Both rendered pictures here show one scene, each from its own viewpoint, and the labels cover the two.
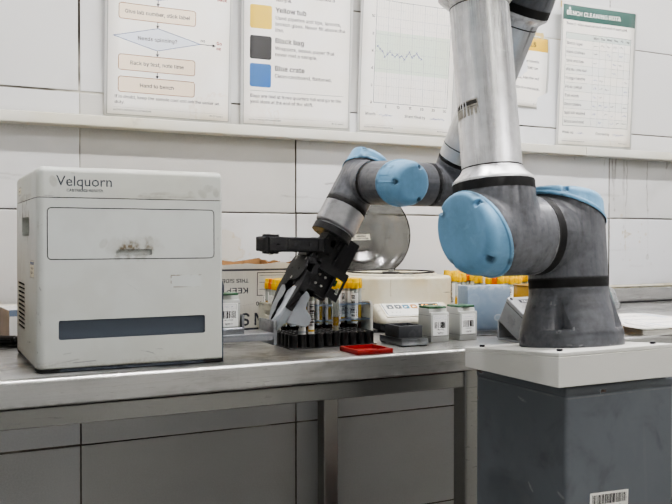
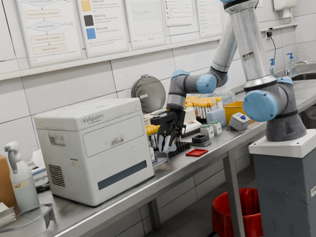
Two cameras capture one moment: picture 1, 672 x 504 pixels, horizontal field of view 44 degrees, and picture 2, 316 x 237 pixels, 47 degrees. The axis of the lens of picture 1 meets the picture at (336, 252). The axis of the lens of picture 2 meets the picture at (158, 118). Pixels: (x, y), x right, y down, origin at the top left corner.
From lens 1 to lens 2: 0.59 m
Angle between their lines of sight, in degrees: 20
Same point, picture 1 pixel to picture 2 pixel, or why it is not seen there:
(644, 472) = not seen: outside the picture
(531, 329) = (276, 135)
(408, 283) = not seen: hidden behind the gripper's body
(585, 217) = (290, 89)
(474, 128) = (254, 64)
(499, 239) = (275, 107)
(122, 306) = (117, 167)
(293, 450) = not seen: hidden behind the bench
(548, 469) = (296, 185)
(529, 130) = (190, 34)
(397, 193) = (208, 90)
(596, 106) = (211, 19)
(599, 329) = (302, 130)
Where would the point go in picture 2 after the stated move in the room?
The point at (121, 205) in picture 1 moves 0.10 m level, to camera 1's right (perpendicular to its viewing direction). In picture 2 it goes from (108, 123) to (137, 117)
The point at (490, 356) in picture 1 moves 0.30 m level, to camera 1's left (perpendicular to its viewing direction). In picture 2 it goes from (263, 148) to (191, 169)
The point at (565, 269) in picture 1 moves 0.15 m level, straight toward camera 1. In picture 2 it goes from (286, 110) to (305, 117)
